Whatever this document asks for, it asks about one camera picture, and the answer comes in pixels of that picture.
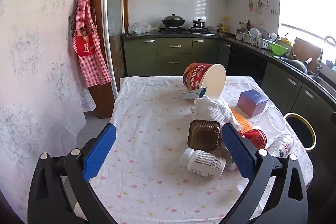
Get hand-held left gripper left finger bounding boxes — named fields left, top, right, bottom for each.
left=28, top=123, right=117, bottom=224

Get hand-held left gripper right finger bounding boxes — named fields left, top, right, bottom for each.
left=221, top=122, right=308, bottom=224

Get red drink can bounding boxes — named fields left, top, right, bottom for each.
left=238, top=129, right=267, bottom=150

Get orange plastic mesh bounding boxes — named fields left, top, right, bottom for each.
left=229, top=106, right=254, bottom=132

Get white pill bottle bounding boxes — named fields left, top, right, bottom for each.
left=180, top=148, right=227, bottom=179

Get brown plastic container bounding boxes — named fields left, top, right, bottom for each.
left=187, top=119, right=221, bottom=152

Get clear jar with red label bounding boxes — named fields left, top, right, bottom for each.
left=266, top=133, right=294, bottom=157

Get white cloth towel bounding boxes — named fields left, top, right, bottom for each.
left=190, top=97, right=243, bottom=131

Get clear plastic cup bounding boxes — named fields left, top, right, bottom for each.
left=266, top=106, right=286, bottom=132

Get purple cardboard box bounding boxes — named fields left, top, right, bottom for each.
left=238, top=89, right=269, bottom=118

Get black bin with yellow rim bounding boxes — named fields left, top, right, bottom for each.
left=284, top=113, right=316, bottom=152

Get blue and white foil wrapper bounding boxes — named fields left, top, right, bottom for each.
left=181, top=88, right=208, bottom=101

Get red instant noodle cup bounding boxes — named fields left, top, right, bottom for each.
left=183, top=63, right=227, bottom=99

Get red checked apron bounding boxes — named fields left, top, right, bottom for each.
left=69, top=0, right=112, bottom=87

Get black frying pan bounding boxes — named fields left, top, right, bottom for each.
left=289, top=58, right=313, bottom=74

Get white dish rack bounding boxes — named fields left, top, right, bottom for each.
left=235, top=32, right=271, bottom=49

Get green colander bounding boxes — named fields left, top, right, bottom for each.
left=270, top=43, right=289, bottom=55

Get steel sink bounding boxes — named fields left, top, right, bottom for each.
left=289, top=56, right=336, bottom=98

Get green base cabinets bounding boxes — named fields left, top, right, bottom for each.
left=123, top=34, right=336, bottom=135

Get wooden cutting board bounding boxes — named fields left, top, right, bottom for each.
left=290, top=37, right=322, bottom=73

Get white dishes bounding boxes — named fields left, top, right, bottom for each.
left=248, top=27, right=269, bottom=41

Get steel faucet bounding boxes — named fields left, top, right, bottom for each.
left=314, top=35, right=336, bottom=77

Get white plastic bags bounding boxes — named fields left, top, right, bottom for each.
left=128, top=22, right=160, bottom=35

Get black gas stove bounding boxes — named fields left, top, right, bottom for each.
left=159, top=26, right=217, bottom=35

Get black wok with lid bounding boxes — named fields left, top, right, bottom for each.
left=162, top=13, right=185, bottom=28

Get frosted glass sliding door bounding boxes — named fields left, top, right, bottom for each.
left=101, top=0, right=129, bottom=98

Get white patterned wall sheet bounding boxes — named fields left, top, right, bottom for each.
left=0, top=0, right=95, bottom=214

